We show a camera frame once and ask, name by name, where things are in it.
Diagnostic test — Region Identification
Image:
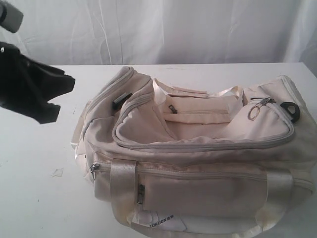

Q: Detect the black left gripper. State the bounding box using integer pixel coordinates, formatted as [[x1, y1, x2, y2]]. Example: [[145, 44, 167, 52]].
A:
[[0, 42, 75, 124]]

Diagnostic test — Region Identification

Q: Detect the cream fabric duffel bag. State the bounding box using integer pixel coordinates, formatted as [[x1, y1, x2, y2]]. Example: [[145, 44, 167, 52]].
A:
[[71, 66, 317, 238]]

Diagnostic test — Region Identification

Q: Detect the white backdrop curtain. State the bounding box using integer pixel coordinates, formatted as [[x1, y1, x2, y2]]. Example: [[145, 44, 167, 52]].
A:
[[0, 0, 317, 65]]

